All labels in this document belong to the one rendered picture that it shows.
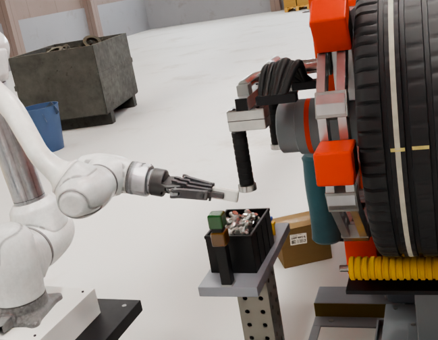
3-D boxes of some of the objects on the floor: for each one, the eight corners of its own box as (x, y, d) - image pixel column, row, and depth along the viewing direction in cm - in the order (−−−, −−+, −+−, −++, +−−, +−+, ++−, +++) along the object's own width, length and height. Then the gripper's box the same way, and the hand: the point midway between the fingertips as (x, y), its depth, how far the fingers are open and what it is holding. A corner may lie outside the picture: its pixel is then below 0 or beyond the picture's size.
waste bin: (79, 142, 587) (68, 96, 574) (58, 154, 554) (46, 104, 541) (45, 145, 601) (34, 99, 588) (22, 156, 568) (9, 108, 555)
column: (282, 383, 196) (263, 264, 184) (252, 381, 200) (231, 264, 188) (288, 363, 205) (270, 249, 193) (259, 362, 209) (239, 249, 197)
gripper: (144, 176, 160) (235, 191, 156) (160, 160, 172) (244, 175, 168) (142, 202, 162) (231, 219, 158) (158, 185, 174) (241, 200, 170)
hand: (225, 193), depth 163 cm, fingers closed
